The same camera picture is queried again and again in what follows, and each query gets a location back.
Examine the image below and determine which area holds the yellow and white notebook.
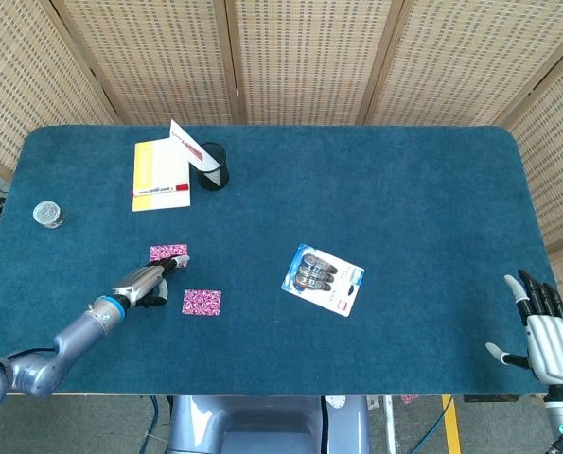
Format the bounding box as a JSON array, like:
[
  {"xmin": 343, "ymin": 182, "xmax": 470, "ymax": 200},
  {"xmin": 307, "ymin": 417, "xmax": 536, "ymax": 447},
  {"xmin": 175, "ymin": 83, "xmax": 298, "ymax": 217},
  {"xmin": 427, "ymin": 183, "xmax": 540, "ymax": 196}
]
[{"xmin": 132, "ymin": 136, "xmax": 192, "ymax": 213}]

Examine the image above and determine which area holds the blister pack of binder clips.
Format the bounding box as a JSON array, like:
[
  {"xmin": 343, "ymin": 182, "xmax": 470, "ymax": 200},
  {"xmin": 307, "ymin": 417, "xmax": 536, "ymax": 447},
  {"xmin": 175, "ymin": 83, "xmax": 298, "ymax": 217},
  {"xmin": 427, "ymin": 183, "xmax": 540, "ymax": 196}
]
[{"xmin": 280, "ymin": 243, "xmax": 365, "ymax": 318}]

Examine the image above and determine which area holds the blue floor cable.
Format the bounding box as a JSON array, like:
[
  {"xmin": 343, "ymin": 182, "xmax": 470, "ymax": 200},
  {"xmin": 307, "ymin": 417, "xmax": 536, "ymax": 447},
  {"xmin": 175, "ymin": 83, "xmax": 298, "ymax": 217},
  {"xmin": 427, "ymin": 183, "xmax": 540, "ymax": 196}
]
[
  {"xmin": 412, "ymin": 396, "xmax": 453, "ymax": 454},
  {"xmin": 141, "ymin": 394, "xmax": 162, "ymax": 454}
]

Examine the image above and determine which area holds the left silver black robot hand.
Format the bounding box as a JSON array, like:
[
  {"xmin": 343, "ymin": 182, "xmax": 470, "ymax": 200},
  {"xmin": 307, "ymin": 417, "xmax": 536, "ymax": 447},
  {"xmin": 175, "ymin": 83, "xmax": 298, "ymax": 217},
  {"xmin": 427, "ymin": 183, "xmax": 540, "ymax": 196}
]
[{"xmin": 112, "ymin": 254, "xmax": 191, "ymax": 309}]

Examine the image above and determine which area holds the woven bamboo folding screen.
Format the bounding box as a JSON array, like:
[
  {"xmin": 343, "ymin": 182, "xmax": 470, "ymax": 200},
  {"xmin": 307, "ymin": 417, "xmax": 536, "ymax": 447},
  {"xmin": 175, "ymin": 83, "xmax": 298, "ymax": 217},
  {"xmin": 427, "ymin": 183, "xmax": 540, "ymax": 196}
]
[{"xmin": 0, "ymin": 0, "xmax": 563, "ymax": 327}]

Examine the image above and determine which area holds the grey-blue robot torso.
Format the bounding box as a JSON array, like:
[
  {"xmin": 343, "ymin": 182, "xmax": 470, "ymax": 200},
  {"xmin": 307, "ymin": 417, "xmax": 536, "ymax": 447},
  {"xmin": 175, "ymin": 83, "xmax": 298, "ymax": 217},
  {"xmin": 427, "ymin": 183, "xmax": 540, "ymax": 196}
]
[{"xmin": 167, "ymin": 394, "xmax": 372, "ymax": 454}]

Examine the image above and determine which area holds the yellow floor tape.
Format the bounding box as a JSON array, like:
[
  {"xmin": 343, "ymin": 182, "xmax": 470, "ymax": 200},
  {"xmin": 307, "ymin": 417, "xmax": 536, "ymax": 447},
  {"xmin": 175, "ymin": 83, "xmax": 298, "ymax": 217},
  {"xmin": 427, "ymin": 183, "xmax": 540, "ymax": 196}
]
[{"xmin": 441, "ymin": 394, "xmax": 462, "ymax": 454}]

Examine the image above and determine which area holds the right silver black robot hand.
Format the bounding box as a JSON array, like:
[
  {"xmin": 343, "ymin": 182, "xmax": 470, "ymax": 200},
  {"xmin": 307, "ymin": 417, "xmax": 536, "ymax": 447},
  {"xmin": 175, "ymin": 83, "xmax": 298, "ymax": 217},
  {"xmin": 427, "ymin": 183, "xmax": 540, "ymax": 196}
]
[{"xmin": 484, "ymin": 269, "xmax": 563, "ymax": 387}]

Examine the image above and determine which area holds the blue felt table mat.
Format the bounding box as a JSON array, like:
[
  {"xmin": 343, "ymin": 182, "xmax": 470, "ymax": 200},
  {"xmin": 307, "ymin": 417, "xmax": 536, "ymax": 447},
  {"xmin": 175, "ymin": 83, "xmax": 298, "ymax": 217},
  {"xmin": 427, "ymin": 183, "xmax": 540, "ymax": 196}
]
[{"xmin": 0, "ymin": 125, "xmax": 557, "ymax": 396}]

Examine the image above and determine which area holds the black mesh pen holder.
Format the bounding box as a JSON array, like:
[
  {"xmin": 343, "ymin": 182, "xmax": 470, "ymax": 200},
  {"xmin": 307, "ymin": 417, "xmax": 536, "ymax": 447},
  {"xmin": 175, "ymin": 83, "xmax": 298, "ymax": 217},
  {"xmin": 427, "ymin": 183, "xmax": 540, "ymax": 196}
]
[{"xmin": 198, "ymin": 141, "xmax": 231, "ymax": 192}]

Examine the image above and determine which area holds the white card in cup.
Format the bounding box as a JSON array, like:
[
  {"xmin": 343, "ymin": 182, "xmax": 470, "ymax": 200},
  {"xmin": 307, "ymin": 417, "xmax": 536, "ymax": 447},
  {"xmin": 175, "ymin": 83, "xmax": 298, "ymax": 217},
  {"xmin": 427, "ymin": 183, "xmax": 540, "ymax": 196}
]
[{"xmin": 168, "ymin": 118, "xmax": 221, "ymax": 174}]

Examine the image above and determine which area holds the black power strip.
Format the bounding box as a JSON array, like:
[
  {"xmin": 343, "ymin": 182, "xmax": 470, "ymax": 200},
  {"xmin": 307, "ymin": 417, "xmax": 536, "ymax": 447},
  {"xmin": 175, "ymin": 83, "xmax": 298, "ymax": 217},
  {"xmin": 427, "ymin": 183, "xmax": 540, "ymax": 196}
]
[{"xmin": 463, "ymin": 393, "xmax": 521, "ymax": 404}]

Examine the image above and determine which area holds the white metal post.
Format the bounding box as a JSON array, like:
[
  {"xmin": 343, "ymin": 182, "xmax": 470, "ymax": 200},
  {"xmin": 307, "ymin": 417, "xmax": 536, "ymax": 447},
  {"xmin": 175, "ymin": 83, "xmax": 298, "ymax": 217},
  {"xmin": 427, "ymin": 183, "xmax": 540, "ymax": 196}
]
[{"xmin": 382, "ymin": 395, "xmax": 398, "ymax": 454}]

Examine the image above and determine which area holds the white marker with red cap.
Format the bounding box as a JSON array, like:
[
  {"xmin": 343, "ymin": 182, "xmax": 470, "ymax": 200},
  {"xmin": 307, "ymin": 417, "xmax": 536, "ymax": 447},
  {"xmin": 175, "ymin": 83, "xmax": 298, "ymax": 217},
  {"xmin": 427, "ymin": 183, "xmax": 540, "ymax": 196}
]
[{"xmin": 130, "ymin": 183, "xmax": 191, "ymax": 197}]

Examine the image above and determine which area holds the round silver tin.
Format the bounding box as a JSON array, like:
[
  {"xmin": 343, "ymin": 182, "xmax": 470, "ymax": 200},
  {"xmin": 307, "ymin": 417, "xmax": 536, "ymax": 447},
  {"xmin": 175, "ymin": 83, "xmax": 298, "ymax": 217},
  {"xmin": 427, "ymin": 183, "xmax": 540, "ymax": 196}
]
[{"xmin": 32, "ymin": 201, "xmax": 68, "ymax": 231}]

